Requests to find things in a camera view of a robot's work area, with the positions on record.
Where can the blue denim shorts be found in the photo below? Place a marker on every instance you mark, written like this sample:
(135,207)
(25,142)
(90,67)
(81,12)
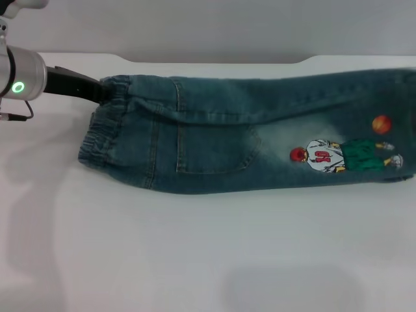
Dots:
(227,146)

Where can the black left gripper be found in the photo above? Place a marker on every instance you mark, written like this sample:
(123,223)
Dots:
(71,86)

